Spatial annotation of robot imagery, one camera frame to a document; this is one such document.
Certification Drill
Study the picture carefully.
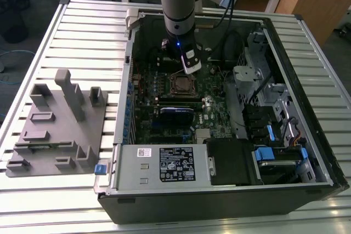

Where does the silver CPU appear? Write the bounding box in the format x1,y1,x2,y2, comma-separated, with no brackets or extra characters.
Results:
175,76,193,91

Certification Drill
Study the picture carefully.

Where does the metal socket cover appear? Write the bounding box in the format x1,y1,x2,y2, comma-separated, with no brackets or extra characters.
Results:
170,73,199,98

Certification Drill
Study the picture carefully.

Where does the grey case latch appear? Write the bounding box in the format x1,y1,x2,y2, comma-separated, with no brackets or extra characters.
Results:
125,8,140,31

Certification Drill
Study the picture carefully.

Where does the black graphics card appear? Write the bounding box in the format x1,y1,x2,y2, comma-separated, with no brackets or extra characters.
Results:
160,106,196,130

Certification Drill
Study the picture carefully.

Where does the green motherboard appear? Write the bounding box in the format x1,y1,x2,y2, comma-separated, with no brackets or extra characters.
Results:
131,58,240,146

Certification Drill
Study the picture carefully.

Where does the silver metal drive cage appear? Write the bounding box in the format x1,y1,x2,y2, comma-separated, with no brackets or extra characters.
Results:
232,31,309,147

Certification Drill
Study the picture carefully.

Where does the silver chipset heatsink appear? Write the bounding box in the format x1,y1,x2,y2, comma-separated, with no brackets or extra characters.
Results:
195,128,212,139

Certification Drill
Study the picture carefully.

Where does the grey power supply unit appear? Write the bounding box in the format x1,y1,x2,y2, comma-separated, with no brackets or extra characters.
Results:
109,143,217,191

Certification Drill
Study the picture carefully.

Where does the grey parts rack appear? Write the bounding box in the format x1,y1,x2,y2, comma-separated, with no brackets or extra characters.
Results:
5,68,109,178

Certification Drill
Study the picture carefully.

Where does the black office chair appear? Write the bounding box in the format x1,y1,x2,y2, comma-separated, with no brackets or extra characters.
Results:
0,0,31,44

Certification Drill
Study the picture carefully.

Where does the black PC case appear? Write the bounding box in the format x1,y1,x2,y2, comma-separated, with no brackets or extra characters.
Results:
93,9,350,225

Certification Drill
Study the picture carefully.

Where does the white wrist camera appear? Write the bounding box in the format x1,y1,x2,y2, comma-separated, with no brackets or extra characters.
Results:
179,48,203,75

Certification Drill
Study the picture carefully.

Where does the black looped cable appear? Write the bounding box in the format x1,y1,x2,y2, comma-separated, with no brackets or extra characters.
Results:
222,30,246,64

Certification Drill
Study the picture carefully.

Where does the black disk bay bracket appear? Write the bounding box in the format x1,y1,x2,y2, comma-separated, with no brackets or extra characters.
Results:
242,105,278,140

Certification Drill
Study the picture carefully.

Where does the coloured wire bundle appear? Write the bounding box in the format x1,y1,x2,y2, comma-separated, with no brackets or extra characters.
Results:
289,131,302,147

